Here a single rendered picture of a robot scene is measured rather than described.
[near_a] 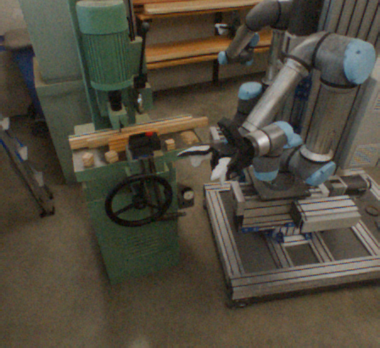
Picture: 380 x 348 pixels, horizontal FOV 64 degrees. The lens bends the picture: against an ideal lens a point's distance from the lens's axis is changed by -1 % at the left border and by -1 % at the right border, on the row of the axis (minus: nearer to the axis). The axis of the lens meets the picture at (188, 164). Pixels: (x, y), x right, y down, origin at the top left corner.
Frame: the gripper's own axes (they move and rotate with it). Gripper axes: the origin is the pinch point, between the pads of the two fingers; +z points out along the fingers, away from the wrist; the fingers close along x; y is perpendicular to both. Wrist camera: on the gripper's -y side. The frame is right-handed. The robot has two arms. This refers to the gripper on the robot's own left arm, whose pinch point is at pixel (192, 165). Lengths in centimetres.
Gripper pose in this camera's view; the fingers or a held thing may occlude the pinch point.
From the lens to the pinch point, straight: 78.8
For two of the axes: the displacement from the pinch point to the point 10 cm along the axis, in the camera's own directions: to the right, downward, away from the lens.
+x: -5.6, -4.0, 7.3
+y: 0.8, 8.5, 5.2
